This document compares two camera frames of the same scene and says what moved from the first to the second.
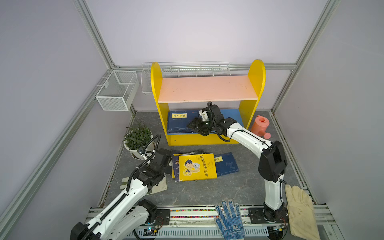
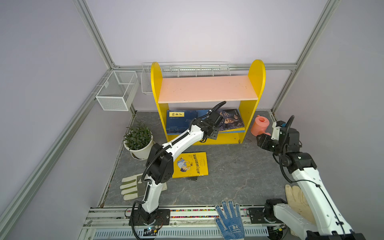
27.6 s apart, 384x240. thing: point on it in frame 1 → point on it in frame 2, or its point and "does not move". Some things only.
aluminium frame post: (90, 24) does not move
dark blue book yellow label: (178, 120) does not move
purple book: (176, 164) → (231, 120)
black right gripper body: (206, 127) → (268, 144)
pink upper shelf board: (215, 89) does not move
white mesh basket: (119, 91) does not move
